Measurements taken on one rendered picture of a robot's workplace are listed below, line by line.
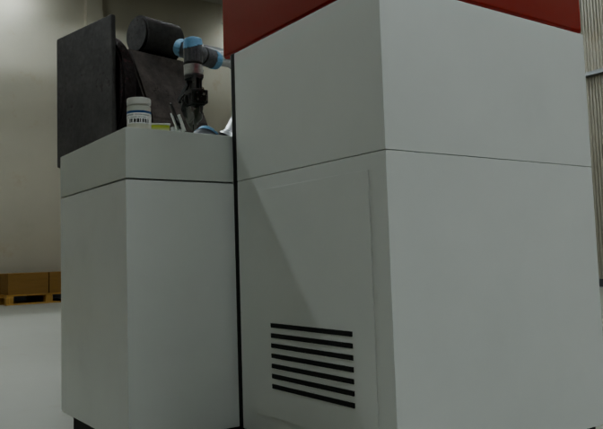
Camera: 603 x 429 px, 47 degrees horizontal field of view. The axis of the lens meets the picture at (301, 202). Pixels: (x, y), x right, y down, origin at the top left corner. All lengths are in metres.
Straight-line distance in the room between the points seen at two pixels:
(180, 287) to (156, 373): 0.25
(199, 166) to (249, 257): 0.31
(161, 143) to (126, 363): 0.63
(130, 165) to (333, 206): 0.62
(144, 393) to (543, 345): 1.09
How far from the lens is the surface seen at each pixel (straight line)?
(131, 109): 2.09
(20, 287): 11.84
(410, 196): 1.63
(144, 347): 2.03
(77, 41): 6.76
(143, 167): 2.04
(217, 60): 2.90
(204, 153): 2.13
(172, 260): 2.05
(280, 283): 1.93
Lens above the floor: 0.58
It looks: 5 degrees up
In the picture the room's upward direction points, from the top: 2 degrees counter-clockwise
